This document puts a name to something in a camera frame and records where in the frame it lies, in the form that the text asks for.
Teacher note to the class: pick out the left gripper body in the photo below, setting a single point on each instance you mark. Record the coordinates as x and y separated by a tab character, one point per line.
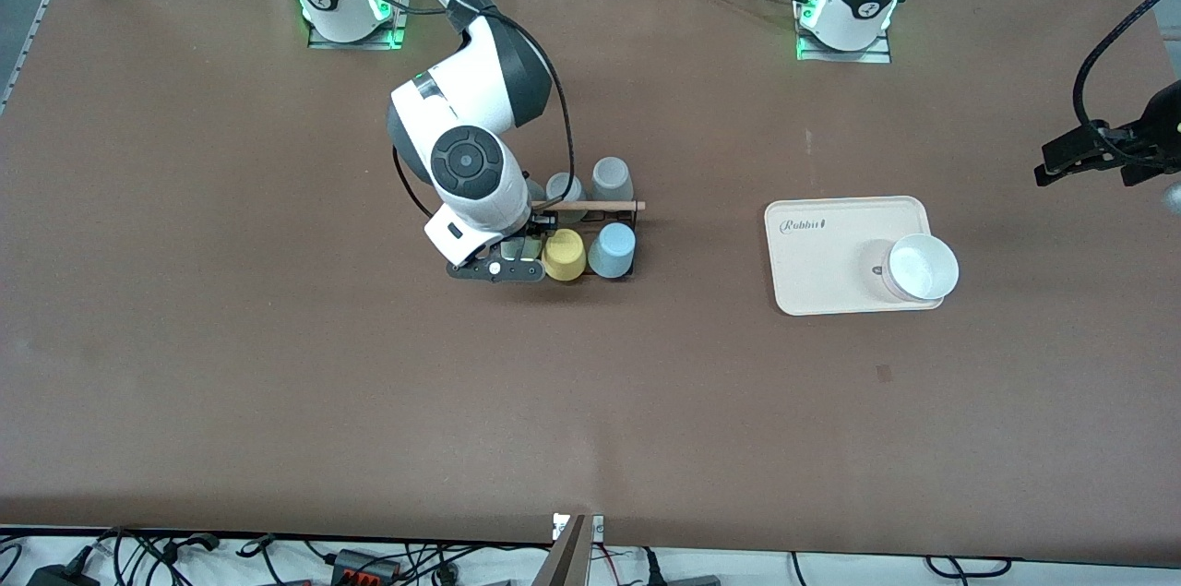
1155	132

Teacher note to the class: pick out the pale green cup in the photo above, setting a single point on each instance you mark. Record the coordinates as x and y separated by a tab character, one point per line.
531	247

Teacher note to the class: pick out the light blue cup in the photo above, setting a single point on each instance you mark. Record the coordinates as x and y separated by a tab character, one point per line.
612	250

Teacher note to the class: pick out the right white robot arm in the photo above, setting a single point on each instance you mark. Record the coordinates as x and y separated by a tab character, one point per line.
466	97

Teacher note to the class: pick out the grey cup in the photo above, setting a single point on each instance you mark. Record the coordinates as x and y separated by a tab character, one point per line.
611	175
558	189
536	192

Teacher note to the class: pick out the yellow cup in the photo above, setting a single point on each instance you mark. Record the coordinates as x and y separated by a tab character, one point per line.
564	256

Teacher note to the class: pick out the white bowl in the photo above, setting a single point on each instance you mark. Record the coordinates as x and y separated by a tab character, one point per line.
923	268

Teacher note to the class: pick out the cream plastic tray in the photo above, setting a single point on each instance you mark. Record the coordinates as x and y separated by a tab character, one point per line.
830	263

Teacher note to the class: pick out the black power strip orange switches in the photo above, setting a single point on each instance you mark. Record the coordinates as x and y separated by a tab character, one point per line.
364	568

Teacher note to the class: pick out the black power adapter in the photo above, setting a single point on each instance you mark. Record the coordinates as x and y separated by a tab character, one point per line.
65	577

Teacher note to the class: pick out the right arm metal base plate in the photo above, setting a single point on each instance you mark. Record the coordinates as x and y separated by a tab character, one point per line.
399	28

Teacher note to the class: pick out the aluminium camera mount post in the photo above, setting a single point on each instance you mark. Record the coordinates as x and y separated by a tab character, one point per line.
567	558

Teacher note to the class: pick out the perforated metal edge rail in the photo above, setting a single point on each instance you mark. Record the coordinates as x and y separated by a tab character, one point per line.
37	23

